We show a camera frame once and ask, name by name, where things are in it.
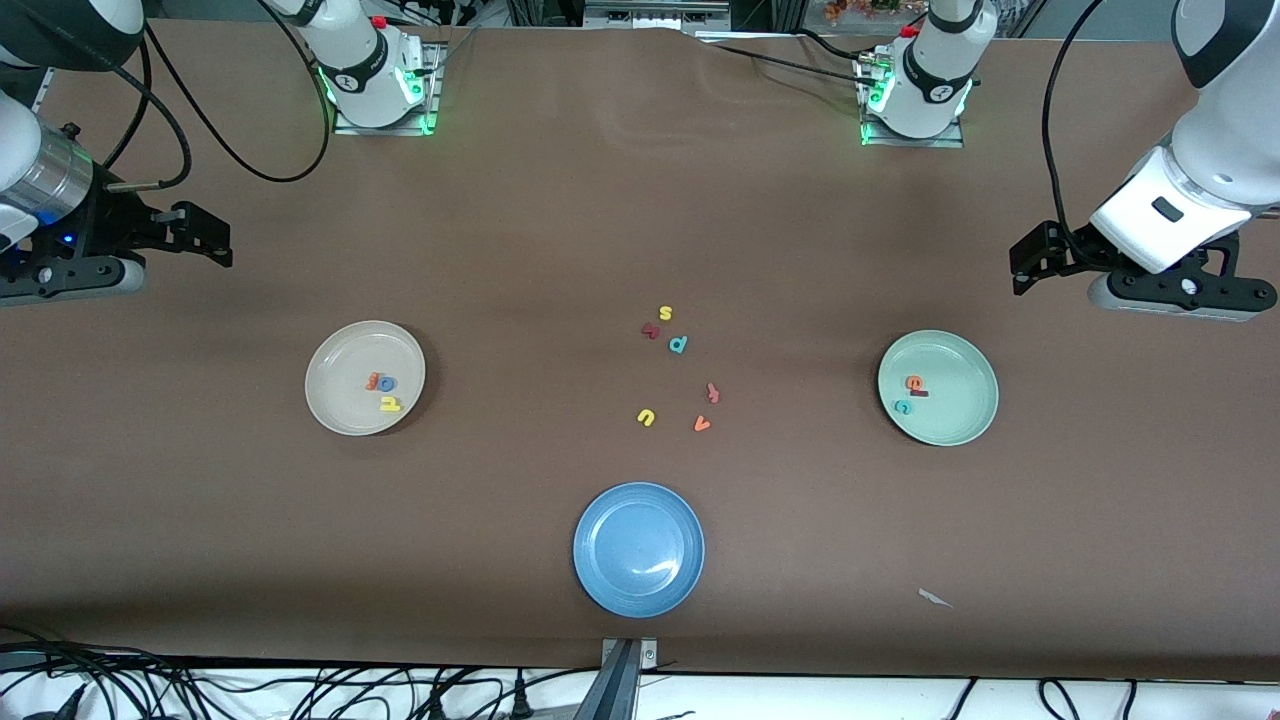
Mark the beige brown plate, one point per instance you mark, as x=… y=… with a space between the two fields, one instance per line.
x=345 y=360

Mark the pale green plate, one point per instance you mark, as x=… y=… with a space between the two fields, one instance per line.
x=955 y=400

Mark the blue plate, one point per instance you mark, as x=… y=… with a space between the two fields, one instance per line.
x=638 y=550

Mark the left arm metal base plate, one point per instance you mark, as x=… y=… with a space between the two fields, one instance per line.
x=915 y=142

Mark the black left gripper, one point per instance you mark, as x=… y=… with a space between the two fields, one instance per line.
x=1082 y=251

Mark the orange artificial flowers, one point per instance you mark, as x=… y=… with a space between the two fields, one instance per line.
x=860 y=8

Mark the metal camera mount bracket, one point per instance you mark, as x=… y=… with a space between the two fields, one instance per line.
x=622 y=690

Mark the large table cover sheet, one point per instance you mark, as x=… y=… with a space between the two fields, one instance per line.
x=200 y=520

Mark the white paper scrap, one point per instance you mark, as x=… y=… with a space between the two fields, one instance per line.
x=933 y=597

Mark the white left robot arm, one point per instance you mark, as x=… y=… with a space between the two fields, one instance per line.
x=1230 y=130

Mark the grey power strip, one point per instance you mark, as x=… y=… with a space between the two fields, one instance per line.
x=650 y=15

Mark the aluminium frame rail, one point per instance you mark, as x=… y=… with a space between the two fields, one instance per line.
x=40 y=92

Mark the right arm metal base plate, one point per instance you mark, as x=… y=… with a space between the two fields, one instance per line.
x=385 y=130

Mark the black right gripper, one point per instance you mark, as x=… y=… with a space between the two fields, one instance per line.
x=104 y=226

